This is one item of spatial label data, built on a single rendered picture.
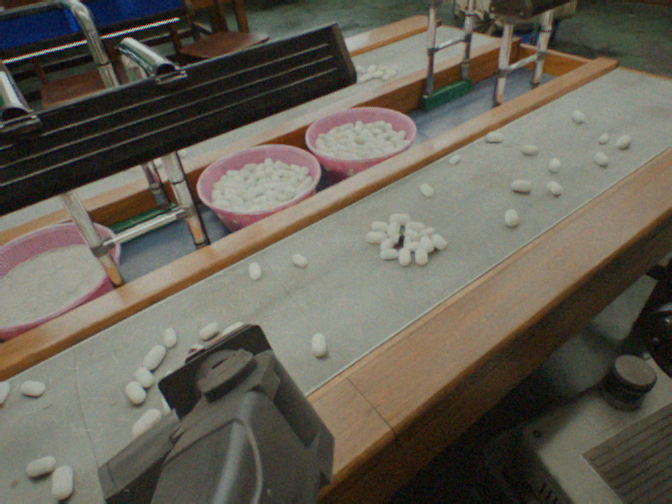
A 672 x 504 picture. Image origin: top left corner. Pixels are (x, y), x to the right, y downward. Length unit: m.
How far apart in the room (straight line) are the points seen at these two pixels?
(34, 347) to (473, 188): 0.81
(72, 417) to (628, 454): 0.86
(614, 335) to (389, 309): 1.17
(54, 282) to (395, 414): 0.66
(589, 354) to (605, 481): 0.81
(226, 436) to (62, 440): 0.51
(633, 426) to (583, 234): 0.36
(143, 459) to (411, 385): 0.35
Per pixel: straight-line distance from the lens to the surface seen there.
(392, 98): 1.35
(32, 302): 0.95
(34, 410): 0.77
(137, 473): 0.33
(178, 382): 0.44
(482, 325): 0.67
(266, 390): 0.25
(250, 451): 0.21
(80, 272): 0.96
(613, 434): 0.98
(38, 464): 0.70
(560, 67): 1.69
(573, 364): 1.65
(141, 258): 1.03
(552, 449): 0.93
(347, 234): 0.84
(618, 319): 1.83
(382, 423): 0.58
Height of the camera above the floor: 1.28
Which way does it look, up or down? 41 degrees down
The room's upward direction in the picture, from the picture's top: 6 degrees counter-clockwise
